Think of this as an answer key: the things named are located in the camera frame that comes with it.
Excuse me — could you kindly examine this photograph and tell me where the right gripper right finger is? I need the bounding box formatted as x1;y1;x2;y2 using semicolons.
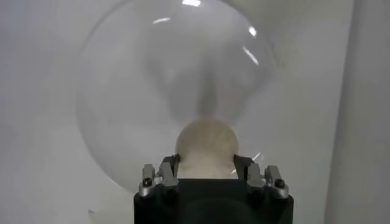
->
233;155;289;200

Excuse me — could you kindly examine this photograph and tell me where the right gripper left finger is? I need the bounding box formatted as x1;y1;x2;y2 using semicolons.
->
139;154;180;198

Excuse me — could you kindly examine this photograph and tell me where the white steamed baozi bun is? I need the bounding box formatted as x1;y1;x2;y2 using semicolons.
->
175;117;240;180

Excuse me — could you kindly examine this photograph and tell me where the white round plate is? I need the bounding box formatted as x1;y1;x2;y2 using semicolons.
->
75;0;278;195

